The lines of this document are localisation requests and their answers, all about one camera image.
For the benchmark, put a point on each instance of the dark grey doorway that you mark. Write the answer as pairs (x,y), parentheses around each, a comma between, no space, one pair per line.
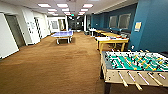
(15,31)

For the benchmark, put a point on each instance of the frosted office window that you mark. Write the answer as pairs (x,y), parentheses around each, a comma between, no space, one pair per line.
(55,25)

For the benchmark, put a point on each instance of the white wall outlet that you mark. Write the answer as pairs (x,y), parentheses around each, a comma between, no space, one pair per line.
(132,47)

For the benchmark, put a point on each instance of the pale yellow wall plate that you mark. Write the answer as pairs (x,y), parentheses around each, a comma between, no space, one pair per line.
(138,26)

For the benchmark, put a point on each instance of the green foosball table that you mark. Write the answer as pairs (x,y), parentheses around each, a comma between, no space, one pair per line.
(133,66)

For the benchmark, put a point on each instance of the yellow air hockey table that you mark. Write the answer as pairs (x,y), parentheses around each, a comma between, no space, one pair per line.
(111,39)

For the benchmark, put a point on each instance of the blue ping pong table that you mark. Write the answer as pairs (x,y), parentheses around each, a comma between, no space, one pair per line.
(62,33)

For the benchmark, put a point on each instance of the interior glass window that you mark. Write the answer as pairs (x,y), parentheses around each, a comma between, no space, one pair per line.
(113,21)
(125,20)

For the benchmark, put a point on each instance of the ceiling light panel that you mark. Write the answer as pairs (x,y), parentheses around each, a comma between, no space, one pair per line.
(65,10)
(44,5)
(52,10)
(62,5)
(84,10)
(88,5)

